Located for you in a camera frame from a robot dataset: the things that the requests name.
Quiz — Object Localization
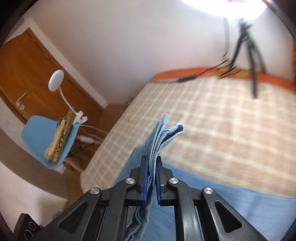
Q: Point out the wooden door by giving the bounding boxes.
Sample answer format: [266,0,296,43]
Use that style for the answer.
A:
[1,29,103,126]

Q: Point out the blue chair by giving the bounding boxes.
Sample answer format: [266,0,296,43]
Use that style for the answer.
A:
[21,115,79,170]

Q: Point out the black ring light tripod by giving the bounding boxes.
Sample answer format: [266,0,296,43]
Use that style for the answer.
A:
[220,19,266,99]

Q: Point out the white cables on floor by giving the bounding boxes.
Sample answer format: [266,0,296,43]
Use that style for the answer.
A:
[74,123,110,144]

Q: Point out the silver door handle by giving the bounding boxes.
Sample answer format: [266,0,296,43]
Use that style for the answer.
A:
[16,92,27,110]

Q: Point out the white ring light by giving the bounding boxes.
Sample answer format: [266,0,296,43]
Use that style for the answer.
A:
[182,0,267,19]

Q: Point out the white clip desk lamp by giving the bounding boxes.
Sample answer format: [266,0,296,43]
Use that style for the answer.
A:
[48,69,88,126]

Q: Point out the orange floral bed sheet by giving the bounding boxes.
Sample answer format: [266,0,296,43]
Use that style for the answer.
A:
[152,67,295,90]

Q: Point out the leopard print folded cloth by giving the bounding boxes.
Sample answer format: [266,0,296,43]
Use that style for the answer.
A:
[44,109,75,164]

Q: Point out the beige plaid bed blanket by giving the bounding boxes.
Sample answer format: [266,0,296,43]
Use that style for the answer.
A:
[80,78,295,197]

